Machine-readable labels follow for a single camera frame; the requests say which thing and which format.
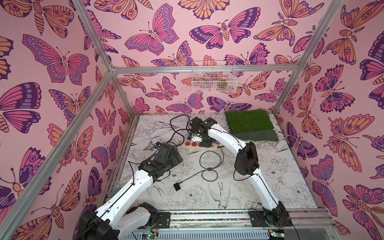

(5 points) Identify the black USB charging cable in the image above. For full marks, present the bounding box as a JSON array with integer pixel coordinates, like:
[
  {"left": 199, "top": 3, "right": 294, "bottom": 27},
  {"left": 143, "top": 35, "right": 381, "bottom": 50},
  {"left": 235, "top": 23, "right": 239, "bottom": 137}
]
[{"left": 178, "top": 146, "right": 225, "bottom": 183}]

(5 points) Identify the small black mp3 player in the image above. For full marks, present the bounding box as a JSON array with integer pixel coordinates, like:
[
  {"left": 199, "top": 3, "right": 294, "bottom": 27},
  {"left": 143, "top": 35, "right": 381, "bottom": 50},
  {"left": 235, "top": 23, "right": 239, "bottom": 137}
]
[{"left": 173, "top": 183, "right": 181, "bottom": 192}]

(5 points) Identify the green artificial grass mat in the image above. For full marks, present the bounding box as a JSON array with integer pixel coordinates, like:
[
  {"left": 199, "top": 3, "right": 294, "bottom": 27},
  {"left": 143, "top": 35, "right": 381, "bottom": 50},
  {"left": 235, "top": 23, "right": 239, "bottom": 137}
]
[{"left": 226, "top": 109, "right": 279, "bottom": 142}]

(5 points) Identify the black power strip cord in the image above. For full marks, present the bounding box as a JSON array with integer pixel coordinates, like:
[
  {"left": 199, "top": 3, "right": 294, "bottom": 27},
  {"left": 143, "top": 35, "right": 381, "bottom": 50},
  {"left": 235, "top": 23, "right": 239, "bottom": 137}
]
[{"left": 164, "top": 114, "right": 235, "bottom": 149}]

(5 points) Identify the white red power strip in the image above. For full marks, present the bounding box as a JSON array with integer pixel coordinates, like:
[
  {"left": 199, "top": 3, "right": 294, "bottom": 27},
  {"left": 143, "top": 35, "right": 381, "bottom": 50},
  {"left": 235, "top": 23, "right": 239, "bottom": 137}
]
[{"left": 181, "top": 141, "right": 218, "bottom": 151}]

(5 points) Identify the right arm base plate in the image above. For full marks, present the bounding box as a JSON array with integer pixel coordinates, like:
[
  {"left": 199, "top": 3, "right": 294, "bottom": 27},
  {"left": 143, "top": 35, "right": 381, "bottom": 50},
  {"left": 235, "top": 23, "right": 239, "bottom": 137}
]
[{"left": 248, "top": 210, "right": 293, "bottom": 228}]

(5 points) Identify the green object in basket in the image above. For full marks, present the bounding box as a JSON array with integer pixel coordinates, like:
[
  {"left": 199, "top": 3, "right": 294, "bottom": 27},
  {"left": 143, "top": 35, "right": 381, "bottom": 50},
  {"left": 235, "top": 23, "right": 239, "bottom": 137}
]
[{"left": 217, "top": 81, "right": 227, "bottom": 91}]

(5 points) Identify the white wire basket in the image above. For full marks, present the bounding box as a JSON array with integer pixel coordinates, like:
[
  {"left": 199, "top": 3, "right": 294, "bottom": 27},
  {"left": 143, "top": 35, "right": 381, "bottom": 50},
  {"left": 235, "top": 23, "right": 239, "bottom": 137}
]
[{"left": 191, "top": 65, "right": 238, "bottom": 94}]

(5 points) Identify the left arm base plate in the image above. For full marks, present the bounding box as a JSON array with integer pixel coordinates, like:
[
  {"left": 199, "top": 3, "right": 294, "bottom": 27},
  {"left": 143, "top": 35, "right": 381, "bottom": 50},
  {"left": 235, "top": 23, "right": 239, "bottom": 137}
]
[{"left": 129, "top": 211, "right": 172, "bottom": 230}]

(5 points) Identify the aluminium front rail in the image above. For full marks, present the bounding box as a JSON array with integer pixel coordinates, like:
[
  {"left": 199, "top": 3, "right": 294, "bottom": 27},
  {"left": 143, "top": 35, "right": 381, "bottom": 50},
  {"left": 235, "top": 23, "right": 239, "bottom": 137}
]
[{"left": 121, "top": 209, "right": 342, "bottom": 240}]

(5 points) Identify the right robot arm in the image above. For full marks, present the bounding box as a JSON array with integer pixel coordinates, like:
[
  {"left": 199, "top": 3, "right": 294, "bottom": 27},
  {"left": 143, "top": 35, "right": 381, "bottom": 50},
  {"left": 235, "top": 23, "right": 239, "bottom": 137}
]
[{"left": 190, "top": 117, "right": 291, "bottom": 226}]

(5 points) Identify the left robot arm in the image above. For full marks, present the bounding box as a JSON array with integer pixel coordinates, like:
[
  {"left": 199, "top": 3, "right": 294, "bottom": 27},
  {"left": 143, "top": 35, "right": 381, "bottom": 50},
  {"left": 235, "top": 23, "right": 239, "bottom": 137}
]
[{"left": 75, "top": 142, "right": 183, "bottom": 240}]

